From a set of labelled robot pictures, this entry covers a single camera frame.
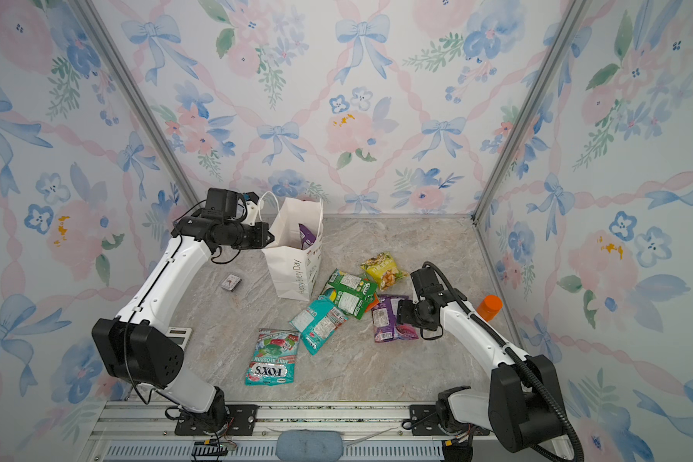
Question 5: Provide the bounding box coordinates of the purple candy bag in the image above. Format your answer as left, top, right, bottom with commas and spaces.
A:
371, 296, 419, 344
298, 223, 317, 250

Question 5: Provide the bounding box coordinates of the white paper gift bag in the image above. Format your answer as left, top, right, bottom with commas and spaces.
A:
259, 192, 325, 301

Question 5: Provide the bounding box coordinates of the purple candy bag front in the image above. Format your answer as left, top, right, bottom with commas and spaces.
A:
298, 223, 317, 250

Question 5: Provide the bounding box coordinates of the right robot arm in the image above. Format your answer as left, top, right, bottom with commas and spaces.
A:
397, 262, 581, 460

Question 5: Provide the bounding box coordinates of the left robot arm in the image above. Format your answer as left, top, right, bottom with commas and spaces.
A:
92, 188, 275, 433

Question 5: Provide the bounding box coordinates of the orange green snack bag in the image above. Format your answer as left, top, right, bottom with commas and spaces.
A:
365, 295, 380, 312

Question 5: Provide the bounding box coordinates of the yellow corn chips bag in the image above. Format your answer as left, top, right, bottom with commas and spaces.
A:
360, 252, 407, 291

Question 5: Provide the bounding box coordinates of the green Fox's candy bag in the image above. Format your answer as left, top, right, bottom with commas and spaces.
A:
321, 269, 377, 320

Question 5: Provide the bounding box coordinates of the teal candy bag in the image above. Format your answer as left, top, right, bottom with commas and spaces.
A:
290, 296, 348, 355

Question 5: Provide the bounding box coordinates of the green red Fox's bag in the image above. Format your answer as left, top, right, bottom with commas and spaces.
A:
244, 328, 300, 386

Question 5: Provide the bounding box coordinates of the small white alarm clock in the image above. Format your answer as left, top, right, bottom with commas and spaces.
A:
219, 275, 242, 292

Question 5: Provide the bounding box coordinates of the white calculator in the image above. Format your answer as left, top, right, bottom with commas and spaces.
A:
167, 327, 193, 350

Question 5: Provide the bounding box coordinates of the blue grey cloth pad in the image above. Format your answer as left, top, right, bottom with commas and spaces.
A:
275, 430, 344, 462

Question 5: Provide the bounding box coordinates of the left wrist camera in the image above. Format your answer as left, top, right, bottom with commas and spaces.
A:
201, 188, 260, 225

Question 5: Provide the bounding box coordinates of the black corrugated cable conduit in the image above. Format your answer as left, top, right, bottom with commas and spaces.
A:
420, 261, 585, 462

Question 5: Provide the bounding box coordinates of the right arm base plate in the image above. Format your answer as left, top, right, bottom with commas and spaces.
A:
402, 403, 490, 438

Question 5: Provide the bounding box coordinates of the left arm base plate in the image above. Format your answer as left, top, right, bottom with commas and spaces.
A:
174, 404, 259, 437

